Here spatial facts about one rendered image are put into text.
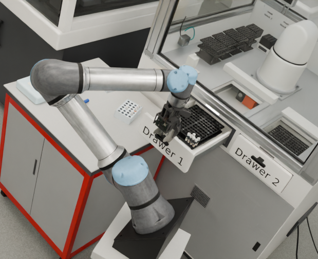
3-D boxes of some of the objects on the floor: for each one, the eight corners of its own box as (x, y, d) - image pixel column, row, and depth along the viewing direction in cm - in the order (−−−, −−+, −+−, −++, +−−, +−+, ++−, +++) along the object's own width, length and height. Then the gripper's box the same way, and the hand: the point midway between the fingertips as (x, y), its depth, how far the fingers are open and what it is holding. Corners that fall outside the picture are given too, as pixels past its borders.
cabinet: (226, 304, 247) (298, 210, 198) (101, 180, 287) (134, 76, 238) (304, 222, 313) (372, 137, 264) (193, 131, 353) (235, 41, 303)
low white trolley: (61, 274, 232) (91, 171, 185) (-9, 193, 256) (3, 84, 209) (139, 221, 272) (181, 126, 225) (73, 155, 296) (98, 57, 249)
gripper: (157, 97, 176) (142, 138, 189) (178, 114, 172) (161, 154, 185) (172, 92, 182) (156, 131, 195) (192, 108, 178) (174, 147, 191)
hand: (164, 138), depth 191 cm, fingers closed on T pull, 3 cm apart
